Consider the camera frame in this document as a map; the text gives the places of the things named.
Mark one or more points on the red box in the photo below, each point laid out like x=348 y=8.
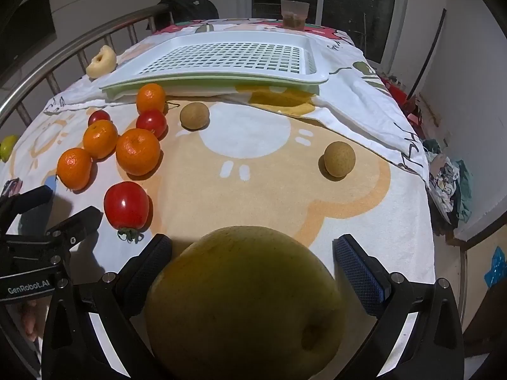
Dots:
x=398 y=93

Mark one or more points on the green round fruit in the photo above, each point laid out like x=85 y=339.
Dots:
x=8 y=147

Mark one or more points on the person's left hand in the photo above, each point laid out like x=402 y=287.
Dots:
x=29 y=320

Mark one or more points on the black backpack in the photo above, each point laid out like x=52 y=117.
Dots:
x=190 y=8

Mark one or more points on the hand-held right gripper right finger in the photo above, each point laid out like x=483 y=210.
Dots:
x=356 y=273

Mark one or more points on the orange bear printed blanket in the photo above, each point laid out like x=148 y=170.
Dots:
x=257 y=190

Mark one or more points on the brown round fruit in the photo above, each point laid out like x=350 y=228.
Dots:
x=339 y=159
x=194 y=115

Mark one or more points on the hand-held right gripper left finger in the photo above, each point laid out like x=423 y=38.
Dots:
x=152 y=263

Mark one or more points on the orange mandarin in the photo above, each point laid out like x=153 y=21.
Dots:
x=100 y=139
x=74 y=168
x=151 y=98
x=138 y=151

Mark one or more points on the plastic cup with tea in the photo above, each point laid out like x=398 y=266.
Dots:
x=295 y=14

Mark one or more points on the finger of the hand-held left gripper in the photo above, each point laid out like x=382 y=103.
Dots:
x=35 y=198
x=79 y=221

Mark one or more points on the white floral printed cloth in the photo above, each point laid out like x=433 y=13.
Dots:
x=356 y=99

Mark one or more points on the green plastic tray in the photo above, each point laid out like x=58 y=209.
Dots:
x=253 y=83

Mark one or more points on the pile of clothes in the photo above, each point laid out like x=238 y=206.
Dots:
x=447 y=178

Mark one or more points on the small red tomato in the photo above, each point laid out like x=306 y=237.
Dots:
x=99 y=117

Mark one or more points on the large red tomato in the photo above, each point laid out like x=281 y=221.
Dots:
x=126 y=206

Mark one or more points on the pink cartoon bedsheet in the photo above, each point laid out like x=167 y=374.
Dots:
x=324 y=31

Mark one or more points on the metal bed rail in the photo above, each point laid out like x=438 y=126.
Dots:
x=89 y=38

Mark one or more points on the yellow-green pomelo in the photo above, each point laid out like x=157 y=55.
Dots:
x=245 y=304

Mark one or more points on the pale yellow apple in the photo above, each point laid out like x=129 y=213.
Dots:
x=101 y=63

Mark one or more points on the dark wall screen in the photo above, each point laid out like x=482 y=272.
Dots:
x=27 y=23

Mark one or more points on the blue plastic bag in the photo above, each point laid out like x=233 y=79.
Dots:
x=497 y=265

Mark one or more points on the white plastic basket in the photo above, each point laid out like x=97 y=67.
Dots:
x=178 y=77

